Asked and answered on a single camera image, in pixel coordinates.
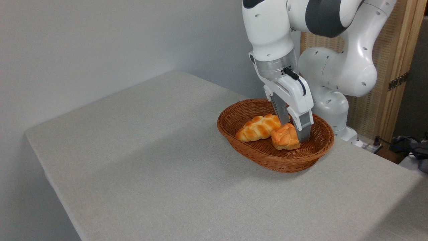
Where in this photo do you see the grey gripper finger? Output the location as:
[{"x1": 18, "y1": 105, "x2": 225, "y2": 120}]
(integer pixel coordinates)
[
  {"x1": 269, "y1": 93, "x2": 291, "y2": 126},
  {"x1": 290, "y1": 109, "x2": 315, "y2": 143}
]

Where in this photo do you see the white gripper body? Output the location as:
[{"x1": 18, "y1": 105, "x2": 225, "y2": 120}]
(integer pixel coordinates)
[{"x1": 249, "y1": 52, "x2": 314, "y2": 116}]

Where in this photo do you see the round knotted bread roll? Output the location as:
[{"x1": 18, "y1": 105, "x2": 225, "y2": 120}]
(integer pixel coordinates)
[{"x1": 271, "y1": 123, "x2": 301, "y2": 151}]

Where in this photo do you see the long braided bread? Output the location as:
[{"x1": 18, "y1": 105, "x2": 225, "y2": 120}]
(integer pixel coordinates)
[{"x1": 235, "y1": 114, "x2": 282, "y2": 142}]

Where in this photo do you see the brown wicker basket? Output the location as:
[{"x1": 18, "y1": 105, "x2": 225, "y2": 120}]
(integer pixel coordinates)
[{"x1": 217, "y1": 98, "x2": 335, "y2": 173}]

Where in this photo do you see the white power strip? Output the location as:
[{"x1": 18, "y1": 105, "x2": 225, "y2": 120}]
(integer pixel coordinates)
[{"x1": 355, "y1": 136, "x2": 384, "y2": 154}]

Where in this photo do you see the metal screen hinge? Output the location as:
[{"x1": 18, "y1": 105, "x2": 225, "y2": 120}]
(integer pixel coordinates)
[{"x1": 388, "y1": 72, "x2": 409, "y2": 91}]

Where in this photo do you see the dark grey bundle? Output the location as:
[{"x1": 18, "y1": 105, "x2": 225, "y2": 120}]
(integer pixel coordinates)
[{"x1": 390, "y1": 135, "x2": 428, "y2": 173}]

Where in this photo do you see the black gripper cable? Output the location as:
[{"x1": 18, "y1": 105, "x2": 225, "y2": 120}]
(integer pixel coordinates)
[{"x1": 284, "y1": 68, "x2": 307, "y2": 97}]

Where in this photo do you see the thin black cable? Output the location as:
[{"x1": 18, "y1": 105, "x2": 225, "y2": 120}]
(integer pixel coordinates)
[{"x1": 374, "y1": 136, "x2": 415, "y2": 151}]

